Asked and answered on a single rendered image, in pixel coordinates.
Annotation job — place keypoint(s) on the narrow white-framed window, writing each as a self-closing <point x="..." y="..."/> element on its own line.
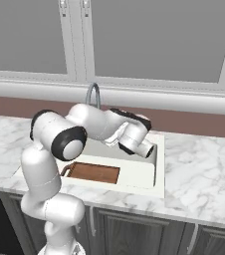
<point x="25" y="33"/>

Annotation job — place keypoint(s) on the grey cabinet door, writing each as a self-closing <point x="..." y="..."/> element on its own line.
<point x="217" y="242"/>
<point x="15" y="212"/>
<point x="137" y="235"/>

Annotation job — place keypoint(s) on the grey curved sink faucet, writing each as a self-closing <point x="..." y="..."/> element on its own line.
<point x="88" y="96"/>

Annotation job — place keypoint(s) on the white window sill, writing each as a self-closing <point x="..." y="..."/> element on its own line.
<point x="184" y="101"/>

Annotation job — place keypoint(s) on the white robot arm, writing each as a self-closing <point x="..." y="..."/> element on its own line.
<point x="38" y="172"/>

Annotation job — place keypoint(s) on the white window latch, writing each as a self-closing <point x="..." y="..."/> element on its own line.
<point x="85" y="4"/>
<point x="63" y="7"/>

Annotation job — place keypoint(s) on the brown wooden cutting board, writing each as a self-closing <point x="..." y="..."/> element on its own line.
<point x="94" y="172"/>

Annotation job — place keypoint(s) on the white sink basin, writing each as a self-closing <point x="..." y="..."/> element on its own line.
<point x="137" y="172"/>

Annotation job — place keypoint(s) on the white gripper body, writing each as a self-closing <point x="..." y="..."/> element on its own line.
<point x="112" y="140"/>

